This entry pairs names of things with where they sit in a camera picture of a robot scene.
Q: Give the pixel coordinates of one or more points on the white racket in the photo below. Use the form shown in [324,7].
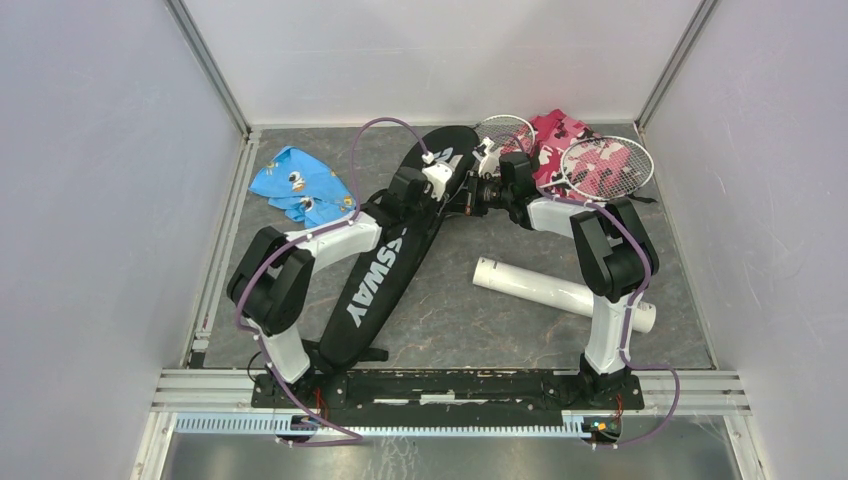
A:
[506,133]
[600,169]

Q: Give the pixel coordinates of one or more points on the blue cloth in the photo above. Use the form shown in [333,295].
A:
[304,188]

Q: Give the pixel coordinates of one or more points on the white slotted cable duct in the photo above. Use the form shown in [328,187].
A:
[286,424]

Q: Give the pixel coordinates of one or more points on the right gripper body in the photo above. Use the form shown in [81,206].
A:
[482,194]

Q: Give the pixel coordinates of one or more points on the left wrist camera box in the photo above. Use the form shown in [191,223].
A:
[438,172]

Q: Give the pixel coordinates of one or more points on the pink camouflage bag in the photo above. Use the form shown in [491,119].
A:
[555,132]

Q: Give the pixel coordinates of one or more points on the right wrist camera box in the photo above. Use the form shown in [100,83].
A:
[487,155]

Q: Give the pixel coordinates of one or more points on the white shuttlecock tube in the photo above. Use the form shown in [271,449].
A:
[533,286]

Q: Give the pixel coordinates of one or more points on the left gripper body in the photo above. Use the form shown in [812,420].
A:
[426,211]

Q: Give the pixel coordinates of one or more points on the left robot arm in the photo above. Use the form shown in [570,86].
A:
[272,280]

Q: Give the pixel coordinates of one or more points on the black racket bag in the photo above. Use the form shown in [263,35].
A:
[381,274]

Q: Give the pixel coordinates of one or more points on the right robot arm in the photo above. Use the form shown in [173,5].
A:
[614,254]

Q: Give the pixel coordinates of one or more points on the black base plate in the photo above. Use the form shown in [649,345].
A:
[451,398]

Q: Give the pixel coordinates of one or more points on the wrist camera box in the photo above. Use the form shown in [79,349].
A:
[487,155]
[438,172]

